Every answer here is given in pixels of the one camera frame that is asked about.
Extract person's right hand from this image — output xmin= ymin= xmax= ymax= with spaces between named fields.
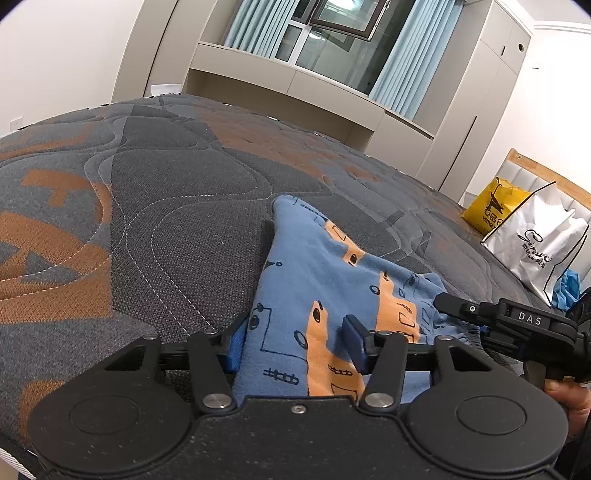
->
xmin=544 ymin=379 xmax=591 ymax=445

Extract wooden padded headboard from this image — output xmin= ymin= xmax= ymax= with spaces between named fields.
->
xmin=499 ymin=148 xmax=591 ymax=224

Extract beige wardrobe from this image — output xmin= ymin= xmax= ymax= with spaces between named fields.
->
xmin=414 ymin=0 xmax=534 ymax=206

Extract beige tall cabinet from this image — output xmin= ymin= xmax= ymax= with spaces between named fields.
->
xmin=111 ymin=0 xmax=241 ymax=103

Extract light blue curtain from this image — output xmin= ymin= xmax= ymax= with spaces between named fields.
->
xmin=368 ymin=0 xmax=463 ymax=120
xmin=224 ymin=0 xmax=302 ymax=60

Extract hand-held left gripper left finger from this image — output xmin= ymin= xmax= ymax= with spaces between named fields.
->
xmin=102 ymin=314 xmax=249 ymax=413

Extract beige window bench cabinet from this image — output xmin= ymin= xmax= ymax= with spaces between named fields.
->
xmin=181 ymin=41 xmax=435 ymax=155

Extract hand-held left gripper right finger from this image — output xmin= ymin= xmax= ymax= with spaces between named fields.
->
xmin=342 ymin=315 xmax=494 ymax=413

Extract blue pants with orange print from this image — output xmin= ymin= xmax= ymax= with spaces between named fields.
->
xmin=231 ymin=194 xmax=486 ymax=405

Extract grey and orange quilted mattress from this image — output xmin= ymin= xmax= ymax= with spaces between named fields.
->
xmin=0 ymin=92 xmax=557 ymax=480

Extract window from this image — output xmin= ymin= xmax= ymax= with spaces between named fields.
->
xmin=276 ymin=0 xmax=409 ymax=95

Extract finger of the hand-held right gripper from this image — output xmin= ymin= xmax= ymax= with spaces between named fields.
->
xmin=433 ymin=292 xmax=505 ymax=325
xmin=478 ymin=324 xmax=525 ymax=361

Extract silver shopping bag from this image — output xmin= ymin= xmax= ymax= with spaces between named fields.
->
xmin=480 ymin=181 xmax=591 ymax=306

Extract blue plastic bag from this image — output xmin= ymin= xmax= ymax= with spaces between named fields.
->
xmin=551 ymin=269 xmax=583 ymax=311

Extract yellow shopping bag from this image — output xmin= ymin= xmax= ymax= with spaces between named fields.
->
xmin=461 ymin=176 xmax=535 ymax=237

